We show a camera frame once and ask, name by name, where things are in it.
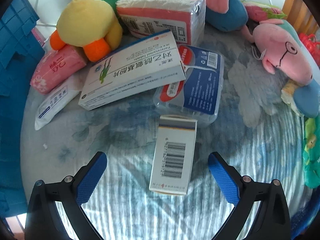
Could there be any pink pig plush with glasses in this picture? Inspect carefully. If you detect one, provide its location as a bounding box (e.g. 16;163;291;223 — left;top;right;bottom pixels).
249;19;319;118

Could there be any red white tissue brick pack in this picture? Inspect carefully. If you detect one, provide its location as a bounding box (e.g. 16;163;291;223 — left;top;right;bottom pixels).
116;0;206;46

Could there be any green cartoon package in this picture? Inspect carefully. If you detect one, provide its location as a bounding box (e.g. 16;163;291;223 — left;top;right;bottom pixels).
303;115;320;189

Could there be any white wet wipe packet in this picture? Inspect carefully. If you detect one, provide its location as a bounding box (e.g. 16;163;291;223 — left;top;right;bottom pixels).
34;73;84;131

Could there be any small barcode medicine box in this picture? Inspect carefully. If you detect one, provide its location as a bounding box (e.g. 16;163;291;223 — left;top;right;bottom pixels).
149;115;197;196

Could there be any small pink tissue pack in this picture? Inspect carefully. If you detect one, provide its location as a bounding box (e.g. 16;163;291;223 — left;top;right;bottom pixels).
30;45;88;94

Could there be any blue plastic crate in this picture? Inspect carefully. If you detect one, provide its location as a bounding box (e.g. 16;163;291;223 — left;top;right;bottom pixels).
0;0;44;218

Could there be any large white medicine box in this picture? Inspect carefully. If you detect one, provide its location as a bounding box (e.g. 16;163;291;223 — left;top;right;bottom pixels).
78;29;185;111

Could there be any yellow duck plush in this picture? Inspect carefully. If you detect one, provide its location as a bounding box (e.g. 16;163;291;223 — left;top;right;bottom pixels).
50;0;123;62

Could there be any strawberry plush toy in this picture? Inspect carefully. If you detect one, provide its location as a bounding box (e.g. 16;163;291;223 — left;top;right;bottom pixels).
242;1;286;22

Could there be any pink pig plush blue body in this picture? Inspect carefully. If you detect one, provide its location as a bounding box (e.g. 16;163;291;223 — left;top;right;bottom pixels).
206;0;254;43

